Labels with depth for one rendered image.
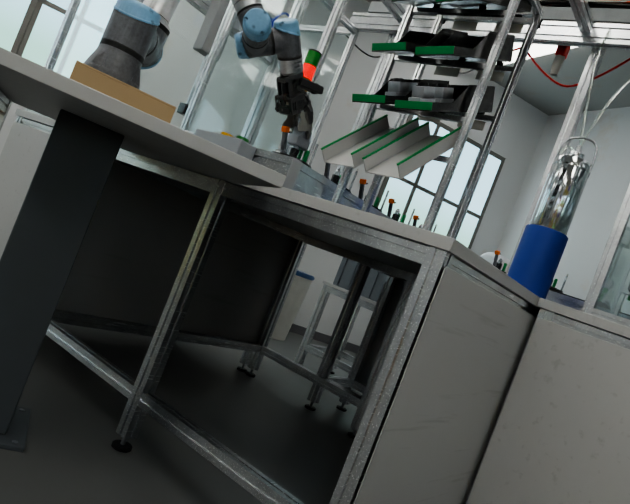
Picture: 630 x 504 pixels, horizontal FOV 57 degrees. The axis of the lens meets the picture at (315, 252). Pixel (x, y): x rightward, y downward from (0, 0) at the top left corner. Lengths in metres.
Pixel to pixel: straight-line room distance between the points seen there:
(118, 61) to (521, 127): 5.71
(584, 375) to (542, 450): 0.25
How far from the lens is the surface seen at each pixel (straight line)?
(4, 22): 5.28
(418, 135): 1.77
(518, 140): 6.89
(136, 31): 1.66
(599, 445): 1.89
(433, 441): 1.58
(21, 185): 2.64
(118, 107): 1.22
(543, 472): 1.93
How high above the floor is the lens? 0.70
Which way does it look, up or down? 1 degrees up
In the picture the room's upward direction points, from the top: 21 degrees clockwise
